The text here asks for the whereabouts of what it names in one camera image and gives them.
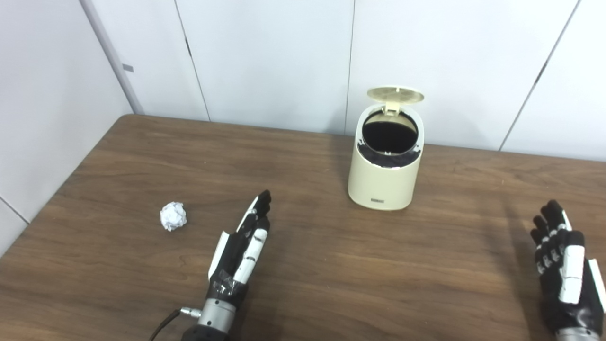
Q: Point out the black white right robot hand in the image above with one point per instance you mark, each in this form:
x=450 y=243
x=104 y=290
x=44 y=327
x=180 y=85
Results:
x=570 y=274

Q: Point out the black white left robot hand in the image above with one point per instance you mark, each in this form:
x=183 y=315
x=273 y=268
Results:
x=241 y=255

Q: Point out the white paper ball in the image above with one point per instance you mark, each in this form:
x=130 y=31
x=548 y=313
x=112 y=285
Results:
x=173 y=216

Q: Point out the cream round bin lid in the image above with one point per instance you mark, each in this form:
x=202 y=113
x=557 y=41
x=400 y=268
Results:
x=395 y=94

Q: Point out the cream-colored desktop bin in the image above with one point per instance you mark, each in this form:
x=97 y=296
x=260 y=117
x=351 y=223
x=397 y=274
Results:
x=383 y=184

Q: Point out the grey wall corner strip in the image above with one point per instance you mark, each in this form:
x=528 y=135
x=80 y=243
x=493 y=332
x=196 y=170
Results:
x=111 y=57

